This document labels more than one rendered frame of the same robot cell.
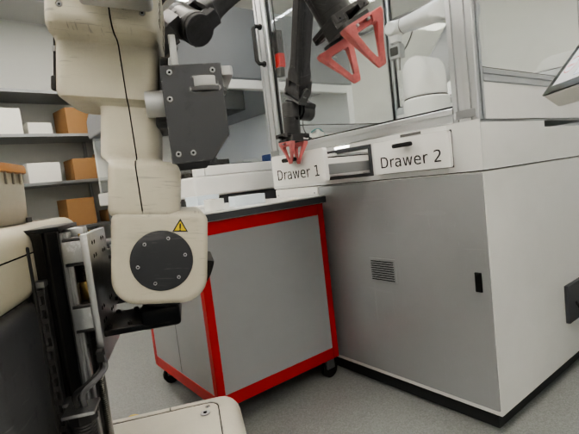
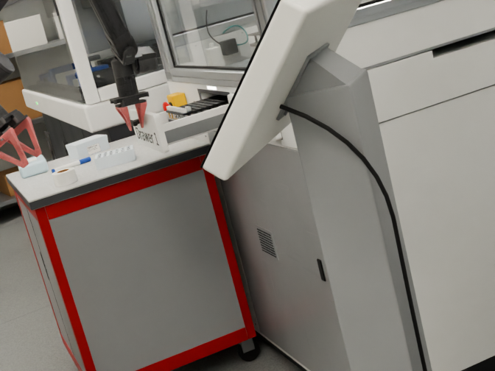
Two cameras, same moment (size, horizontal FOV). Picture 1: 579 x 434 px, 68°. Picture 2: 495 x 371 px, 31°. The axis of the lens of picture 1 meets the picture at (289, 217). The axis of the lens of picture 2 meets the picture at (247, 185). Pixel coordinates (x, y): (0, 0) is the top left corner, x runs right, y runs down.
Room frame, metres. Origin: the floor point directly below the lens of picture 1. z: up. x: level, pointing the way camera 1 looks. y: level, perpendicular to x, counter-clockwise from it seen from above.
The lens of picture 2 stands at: (-0.82, -1.09, 1.25)
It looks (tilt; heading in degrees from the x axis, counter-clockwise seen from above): 14 degrees down; 19
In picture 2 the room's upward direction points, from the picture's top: 14 degrees counter-clockwise
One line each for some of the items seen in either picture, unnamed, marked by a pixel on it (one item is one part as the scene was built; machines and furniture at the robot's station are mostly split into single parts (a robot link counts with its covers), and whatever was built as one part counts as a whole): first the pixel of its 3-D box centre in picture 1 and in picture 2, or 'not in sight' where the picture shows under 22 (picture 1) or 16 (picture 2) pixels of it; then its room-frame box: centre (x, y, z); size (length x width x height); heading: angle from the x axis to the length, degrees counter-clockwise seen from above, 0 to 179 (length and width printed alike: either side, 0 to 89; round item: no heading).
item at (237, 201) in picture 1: (246, 199); (115, 157); (1.69, 0.16, 0.78); 0.12 x 0.08 x 0.04; 112
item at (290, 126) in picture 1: (292, 128); (127, 88); (1.48, -0.04, 1.01); 0.10 x 0.07 x 0.07; 128
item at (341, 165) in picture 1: (341, 166); (213, 112); (1.65, -0.22, 0.86); 0.40 x 0.26 x 0.06; 127
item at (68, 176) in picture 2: (214, 204); (65, 177); (1.53, 0.26, 0.78); 0.07 x 0.07 x 0.04
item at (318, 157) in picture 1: (298, 168); (148, 129); (1.52, -0.05, 0.87); 0.29 x 0.02 x 0.11; 37
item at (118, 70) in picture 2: (291, 111); (124, 67); (1.49, -0.05, 1.07); 0.07 x 0.06 x 0.07; 137
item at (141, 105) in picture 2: (294, 150); (134, 112); (1.48, -0.04, 0.94); 0.07 x 0.07 x 0.09; 38
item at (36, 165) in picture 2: not in sight; (32, 165); (1.81, 0.53, 0.78); 0.15 x 0.10 x 0.04; 33
